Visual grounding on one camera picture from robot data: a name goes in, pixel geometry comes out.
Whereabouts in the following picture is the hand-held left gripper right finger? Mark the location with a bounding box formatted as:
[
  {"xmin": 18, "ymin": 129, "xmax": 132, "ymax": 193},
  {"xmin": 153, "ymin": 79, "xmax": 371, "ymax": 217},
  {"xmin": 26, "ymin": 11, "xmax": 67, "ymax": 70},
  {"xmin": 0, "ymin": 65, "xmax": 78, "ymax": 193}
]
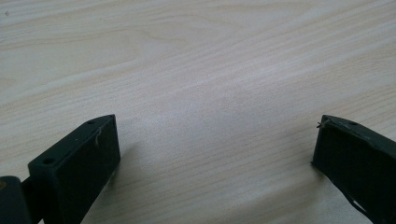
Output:
[{"xmin": 311, "ymin": 114, "xmax": 396, "ymax": 224}]

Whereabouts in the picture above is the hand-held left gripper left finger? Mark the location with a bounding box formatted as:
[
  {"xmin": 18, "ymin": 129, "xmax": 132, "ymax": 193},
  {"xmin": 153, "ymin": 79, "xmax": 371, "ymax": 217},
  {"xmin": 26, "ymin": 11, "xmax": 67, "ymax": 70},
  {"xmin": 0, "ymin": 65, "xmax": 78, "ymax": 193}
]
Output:
[{"xmin": 27, "ymin": 114, "xmax": 121, "ymax": 224}]

